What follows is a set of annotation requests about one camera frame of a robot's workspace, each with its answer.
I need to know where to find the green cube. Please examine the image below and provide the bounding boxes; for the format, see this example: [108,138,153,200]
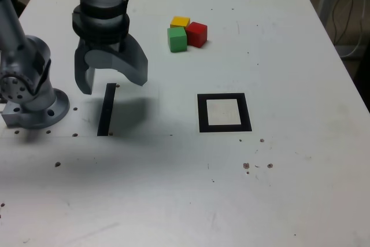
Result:
[166,26,188,53]

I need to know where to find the white cable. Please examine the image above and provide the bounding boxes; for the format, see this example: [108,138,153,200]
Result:
[341,0,370,58]
[329,0,359,47]

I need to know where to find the black tape square outline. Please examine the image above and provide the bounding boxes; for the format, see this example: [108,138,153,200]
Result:
[197,93,253,133]

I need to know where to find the yellow cube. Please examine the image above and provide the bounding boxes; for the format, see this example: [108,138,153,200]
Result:
[169,16,191,30]

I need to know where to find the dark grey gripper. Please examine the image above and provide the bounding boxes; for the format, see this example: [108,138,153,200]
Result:
[74,34,149,95]

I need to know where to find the black tape strip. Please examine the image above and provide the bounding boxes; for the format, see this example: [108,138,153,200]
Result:
[97,83,117,137]

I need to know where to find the red cube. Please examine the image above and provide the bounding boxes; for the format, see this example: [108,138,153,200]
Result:
[185,21,208,48]

